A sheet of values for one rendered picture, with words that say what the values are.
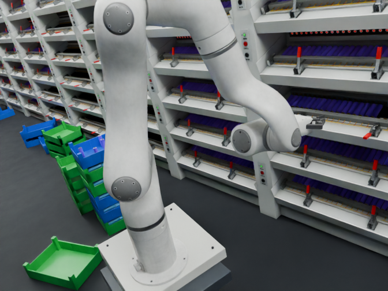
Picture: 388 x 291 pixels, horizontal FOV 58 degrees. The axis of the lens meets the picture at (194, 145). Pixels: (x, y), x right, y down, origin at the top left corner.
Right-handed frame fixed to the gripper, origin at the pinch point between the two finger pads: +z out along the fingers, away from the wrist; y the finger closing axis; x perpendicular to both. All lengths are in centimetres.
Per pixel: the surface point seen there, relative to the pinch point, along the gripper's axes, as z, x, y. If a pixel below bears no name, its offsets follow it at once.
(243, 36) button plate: 11.9, 24.5, -35.3
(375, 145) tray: 20.5, -11.1, 13.0
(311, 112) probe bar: 22.9, -3.7, -11.7
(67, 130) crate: 14, -46, -225
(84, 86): 20, -8, -196
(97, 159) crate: -26, -28, -92
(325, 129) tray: 19.6, -8.4, -3.8
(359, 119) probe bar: 22.9, -3.8, 6.2
